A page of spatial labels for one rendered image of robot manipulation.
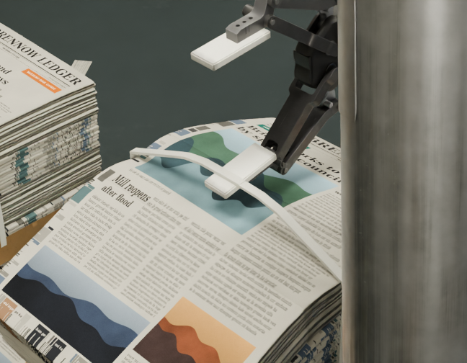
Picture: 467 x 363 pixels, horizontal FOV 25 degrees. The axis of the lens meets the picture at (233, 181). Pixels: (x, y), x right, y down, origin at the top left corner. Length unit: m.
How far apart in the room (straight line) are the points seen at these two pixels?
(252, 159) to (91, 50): 2.66
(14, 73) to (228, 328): 0.69
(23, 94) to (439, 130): 0.94
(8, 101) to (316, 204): 0.55
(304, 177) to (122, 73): 2.44
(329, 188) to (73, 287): 0.28
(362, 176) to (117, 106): 2.74
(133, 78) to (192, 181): 2.42
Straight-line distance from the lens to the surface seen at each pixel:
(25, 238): 1.53
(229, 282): 0.96
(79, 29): 3.78
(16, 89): 1.47
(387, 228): 0.62
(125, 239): 1.02
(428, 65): 0.59
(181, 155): 1.04
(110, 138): 3.20
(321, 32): 1.00
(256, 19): 0.93
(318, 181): 1.09
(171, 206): 1.03
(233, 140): 1.14
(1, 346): 1.42
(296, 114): 1.02
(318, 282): 0.95
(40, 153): 1.47
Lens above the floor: 1.84
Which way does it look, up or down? 38 degrees down
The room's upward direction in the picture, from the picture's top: straight up
